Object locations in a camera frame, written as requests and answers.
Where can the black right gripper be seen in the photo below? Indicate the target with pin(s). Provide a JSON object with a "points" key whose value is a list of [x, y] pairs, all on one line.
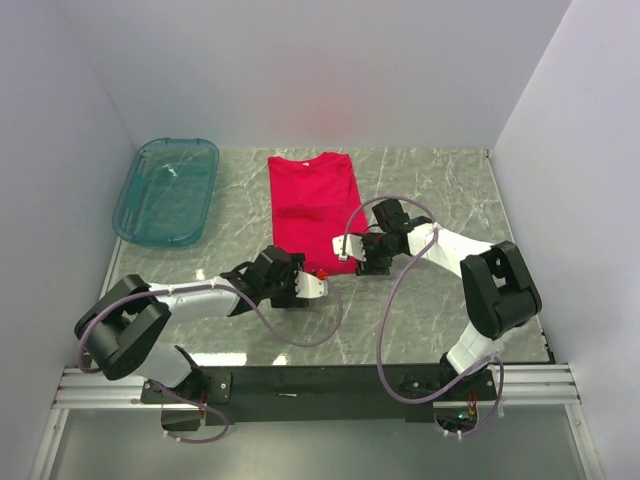
{"points": [[371, 267]]}

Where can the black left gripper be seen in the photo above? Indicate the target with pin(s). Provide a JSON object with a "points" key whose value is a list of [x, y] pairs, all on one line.
{"points": [[289, 297]]}

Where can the red t-shirt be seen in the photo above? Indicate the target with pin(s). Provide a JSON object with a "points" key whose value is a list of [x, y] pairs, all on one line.
{"points": [[312, 201]]}

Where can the teal transparent plastic bin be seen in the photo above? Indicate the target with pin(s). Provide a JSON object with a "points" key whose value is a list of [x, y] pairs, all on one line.
{"points": [[165, 199]]}

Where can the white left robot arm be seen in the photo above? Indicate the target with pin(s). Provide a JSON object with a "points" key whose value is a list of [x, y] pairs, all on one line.
{"points": [[119, 335]]}

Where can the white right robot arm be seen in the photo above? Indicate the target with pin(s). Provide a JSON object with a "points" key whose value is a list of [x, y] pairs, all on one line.
{"points": [[499, 291]]}

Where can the black base beam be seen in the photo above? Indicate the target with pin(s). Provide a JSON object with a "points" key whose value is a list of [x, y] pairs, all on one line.
{"points": [[306, 393]]}

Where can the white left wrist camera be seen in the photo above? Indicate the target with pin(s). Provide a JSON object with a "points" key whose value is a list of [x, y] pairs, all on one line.
{"points": [[308, 286]]}

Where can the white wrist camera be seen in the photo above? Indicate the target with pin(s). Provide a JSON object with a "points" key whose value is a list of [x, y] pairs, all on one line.
{"points": [[308, 286], [349, 246]]}

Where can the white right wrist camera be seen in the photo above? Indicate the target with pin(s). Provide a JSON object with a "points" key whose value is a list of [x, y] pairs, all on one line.
{"points": [[349, 246]]}

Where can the aluminium frame rail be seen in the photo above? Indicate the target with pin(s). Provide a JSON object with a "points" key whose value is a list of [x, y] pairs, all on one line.
{"points": [[77, 391]]}

